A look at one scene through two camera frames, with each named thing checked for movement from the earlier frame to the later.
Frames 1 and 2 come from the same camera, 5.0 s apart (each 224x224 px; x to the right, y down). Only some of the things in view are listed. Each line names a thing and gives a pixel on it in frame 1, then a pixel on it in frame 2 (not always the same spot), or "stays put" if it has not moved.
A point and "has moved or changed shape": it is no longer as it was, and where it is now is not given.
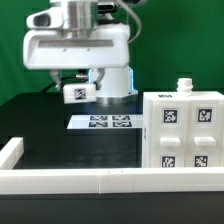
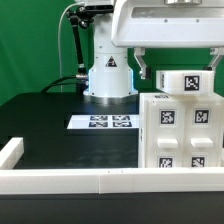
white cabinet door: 169,129 has moved or changed shape
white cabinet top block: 79,93 → 185,82
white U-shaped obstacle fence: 15,180 stays put
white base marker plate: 105,122 stays put
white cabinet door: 204,134 stays put
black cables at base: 45,88 stays put
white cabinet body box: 183,128 stays put
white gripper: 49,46 → 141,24
